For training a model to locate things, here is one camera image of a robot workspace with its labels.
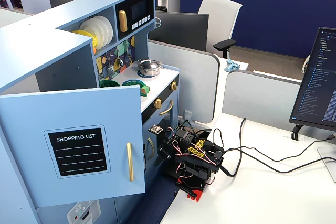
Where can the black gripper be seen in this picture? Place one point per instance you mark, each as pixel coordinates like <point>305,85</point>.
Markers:
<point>163,151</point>

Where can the red robot base clamp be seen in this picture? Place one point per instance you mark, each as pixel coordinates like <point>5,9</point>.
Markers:
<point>191,191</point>

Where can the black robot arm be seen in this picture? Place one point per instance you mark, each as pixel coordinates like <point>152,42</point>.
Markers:
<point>199,161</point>

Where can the green cup recipient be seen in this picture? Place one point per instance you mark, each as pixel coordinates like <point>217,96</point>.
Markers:
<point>109,84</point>

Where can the blue shopping list cabinet door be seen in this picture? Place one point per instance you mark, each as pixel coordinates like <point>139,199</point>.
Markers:
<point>78,108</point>

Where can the gold stove knob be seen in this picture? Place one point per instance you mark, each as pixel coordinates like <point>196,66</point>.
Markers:
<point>157,103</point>
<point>173,86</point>

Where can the light green block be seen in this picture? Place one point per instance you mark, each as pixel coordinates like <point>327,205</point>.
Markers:
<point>145,90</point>

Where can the grey desk partition panel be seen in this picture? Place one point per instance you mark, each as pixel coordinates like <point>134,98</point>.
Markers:
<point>257,95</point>
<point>189,77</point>

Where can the steel toy pot with lid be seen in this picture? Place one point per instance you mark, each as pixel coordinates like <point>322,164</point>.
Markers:
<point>149,67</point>

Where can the steel toy spatula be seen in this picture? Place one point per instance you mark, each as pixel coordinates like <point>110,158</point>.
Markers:
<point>110,70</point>

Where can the steel toy skimmer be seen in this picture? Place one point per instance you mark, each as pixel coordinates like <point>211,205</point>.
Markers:
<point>100,75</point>

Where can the steel toy ladle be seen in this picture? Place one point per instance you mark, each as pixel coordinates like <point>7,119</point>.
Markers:
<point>120,61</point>

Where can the steel toy spoon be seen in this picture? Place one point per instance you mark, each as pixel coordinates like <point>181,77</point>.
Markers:
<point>129,56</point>

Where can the blue crumpled cloth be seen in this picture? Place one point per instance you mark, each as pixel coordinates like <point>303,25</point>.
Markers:
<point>231,66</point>

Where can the black Dell monitor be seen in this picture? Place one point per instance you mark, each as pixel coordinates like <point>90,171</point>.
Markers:
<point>181,30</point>

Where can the white toy plate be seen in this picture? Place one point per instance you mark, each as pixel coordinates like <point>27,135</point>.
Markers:
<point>109,28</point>
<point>101,31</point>
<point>88,33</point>

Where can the black toy microwave door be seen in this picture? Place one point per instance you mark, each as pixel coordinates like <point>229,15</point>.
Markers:
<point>141,9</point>

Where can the white office chair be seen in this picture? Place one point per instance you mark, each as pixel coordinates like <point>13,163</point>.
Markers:
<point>218,14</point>

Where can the blue wooden toy kitchen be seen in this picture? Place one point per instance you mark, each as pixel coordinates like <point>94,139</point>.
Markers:
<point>39,37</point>

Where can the monitor with lit screen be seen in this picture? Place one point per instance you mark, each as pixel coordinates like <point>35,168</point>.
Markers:
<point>317,85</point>

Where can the small wrist camera board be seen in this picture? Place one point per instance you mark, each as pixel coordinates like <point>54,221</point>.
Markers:
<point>155,129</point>

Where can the grey wall socket box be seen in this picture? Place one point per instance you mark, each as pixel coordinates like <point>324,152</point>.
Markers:
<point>187,115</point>

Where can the silver monitor base plate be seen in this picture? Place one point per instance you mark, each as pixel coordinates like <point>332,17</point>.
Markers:
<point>328,161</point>

